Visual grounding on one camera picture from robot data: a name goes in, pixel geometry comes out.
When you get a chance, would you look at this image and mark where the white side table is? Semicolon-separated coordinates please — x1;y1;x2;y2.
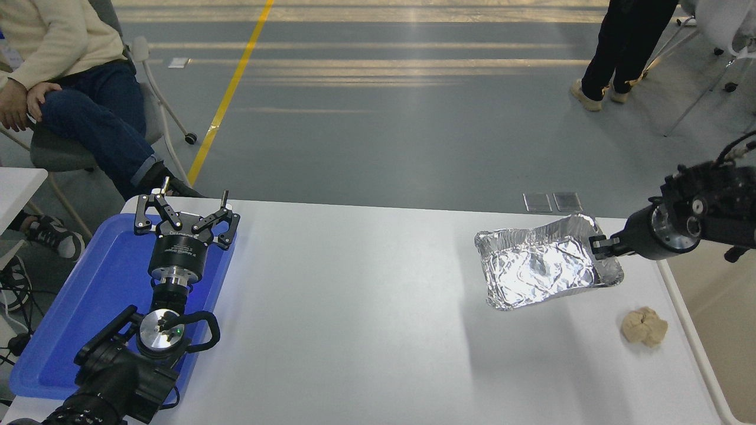
0;168;48;237

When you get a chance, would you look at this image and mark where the seated person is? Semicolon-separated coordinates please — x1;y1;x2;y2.
0;0;204;260

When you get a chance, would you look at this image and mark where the walking person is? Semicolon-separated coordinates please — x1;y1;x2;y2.
571;0;679;112

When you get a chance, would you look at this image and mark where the black power plug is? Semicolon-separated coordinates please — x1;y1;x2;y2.
7;332;33;357

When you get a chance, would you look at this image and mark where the blue plastic tray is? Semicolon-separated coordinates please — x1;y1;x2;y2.
9;214;237;408

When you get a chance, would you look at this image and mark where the person's hand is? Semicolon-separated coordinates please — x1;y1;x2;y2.
0;78;30;133
27;83;63;122

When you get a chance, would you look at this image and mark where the white wheeled chair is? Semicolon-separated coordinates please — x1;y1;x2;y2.
644;0;756;138

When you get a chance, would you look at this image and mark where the large pale bin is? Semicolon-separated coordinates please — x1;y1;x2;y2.
656;245;756;425

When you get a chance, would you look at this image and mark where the silver foil tray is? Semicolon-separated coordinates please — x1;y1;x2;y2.
474;214;625;312

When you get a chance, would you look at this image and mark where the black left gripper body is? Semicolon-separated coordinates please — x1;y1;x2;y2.
148;212;220;273

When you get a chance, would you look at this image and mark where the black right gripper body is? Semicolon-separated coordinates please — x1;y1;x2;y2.
614;207;669;261

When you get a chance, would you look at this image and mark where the grey wheeled chair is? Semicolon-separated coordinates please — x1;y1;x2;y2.
0;0;198;240

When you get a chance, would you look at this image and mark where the black floor cable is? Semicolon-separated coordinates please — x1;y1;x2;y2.
0;255;35;313

